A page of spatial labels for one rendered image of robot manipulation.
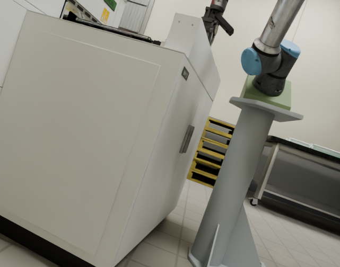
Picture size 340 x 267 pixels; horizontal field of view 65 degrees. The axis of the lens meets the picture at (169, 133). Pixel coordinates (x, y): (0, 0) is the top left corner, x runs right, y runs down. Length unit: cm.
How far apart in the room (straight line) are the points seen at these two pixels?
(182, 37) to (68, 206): 68
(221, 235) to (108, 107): 83
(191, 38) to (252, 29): 379
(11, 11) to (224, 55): 372
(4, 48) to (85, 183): 56
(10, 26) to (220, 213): 115
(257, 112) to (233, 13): 354
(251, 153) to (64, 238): 86
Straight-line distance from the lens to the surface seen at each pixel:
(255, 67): 118
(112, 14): 165
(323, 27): 501
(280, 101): 137
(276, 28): 115
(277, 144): 325
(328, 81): 484
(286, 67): 132
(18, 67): 115
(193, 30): 95
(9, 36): 117
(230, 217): 138
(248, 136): 132
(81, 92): 97
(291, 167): 460
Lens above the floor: 60
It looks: 2 degrees down
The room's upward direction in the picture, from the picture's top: 19 degrees clockwise
